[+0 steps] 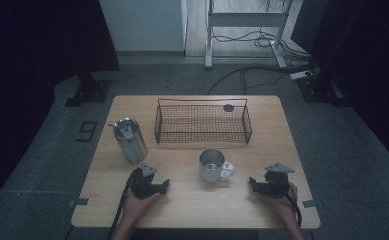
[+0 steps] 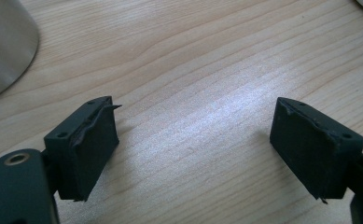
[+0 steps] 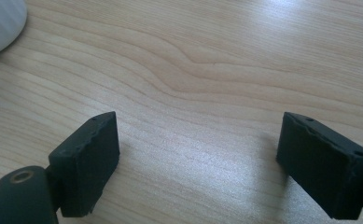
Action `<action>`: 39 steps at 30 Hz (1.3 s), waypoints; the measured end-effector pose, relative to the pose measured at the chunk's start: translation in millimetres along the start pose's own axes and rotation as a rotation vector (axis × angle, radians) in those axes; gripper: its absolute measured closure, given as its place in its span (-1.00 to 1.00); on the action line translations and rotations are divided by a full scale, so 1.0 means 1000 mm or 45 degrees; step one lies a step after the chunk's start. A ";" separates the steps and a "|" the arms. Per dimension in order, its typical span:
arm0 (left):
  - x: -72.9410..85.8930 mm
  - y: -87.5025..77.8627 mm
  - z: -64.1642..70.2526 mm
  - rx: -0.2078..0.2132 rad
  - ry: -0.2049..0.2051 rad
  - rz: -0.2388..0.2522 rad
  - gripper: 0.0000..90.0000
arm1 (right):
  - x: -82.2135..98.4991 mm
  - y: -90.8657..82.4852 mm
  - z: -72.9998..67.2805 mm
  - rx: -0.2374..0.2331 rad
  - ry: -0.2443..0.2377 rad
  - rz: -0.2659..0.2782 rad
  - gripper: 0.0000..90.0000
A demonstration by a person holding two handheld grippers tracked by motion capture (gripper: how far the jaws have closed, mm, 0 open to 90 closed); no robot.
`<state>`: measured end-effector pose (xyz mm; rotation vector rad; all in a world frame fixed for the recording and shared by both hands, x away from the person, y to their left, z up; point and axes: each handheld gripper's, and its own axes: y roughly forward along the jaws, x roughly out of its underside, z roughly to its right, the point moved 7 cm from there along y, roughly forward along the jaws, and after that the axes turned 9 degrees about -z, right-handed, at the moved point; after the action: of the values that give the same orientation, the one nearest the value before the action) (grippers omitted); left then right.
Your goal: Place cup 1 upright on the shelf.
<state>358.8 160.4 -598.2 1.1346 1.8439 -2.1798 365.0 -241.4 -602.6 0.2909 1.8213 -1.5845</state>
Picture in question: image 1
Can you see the round black table mark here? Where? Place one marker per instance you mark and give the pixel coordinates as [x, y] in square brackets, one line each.
[228, 107]

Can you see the white cabinet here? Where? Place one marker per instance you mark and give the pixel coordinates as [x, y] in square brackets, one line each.
[145, 26]

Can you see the steel tumbler with lid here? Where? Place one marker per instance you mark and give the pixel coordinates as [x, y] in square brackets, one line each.
[130, 141]

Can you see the black stand base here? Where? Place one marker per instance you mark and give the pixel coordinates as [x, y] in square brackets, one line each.
[90, 91]
[318, 90]

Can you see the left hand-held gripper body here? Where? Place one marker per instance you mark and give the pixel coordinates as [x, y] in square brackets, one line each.
[142, 185]

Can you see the black curtain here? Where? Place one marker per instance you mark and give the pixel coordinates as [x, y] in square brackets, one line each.
[32, 66]
[365, 50]

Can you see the person's left hand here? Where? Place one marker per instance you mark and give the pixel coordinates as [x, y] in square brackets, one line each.
[137, 206]

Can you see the person's right hand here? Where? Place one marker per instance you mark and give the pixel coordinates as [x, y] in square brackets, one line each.
[283, 205]

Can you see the white metal desk frame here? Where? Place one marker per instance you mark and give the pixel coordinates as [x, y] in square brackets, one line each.
[245, 19]

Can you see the white power strip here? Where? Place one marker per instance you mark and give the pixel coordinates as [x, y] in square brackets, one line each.
[300, 75]

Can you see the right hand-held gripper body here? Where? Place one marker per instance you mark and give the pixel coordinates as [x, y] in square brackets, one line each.
[277, 181]

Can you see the grey tape piece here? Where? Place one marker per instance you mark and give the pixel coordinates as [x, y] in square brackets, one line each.
[78, 201]
[309, 203]

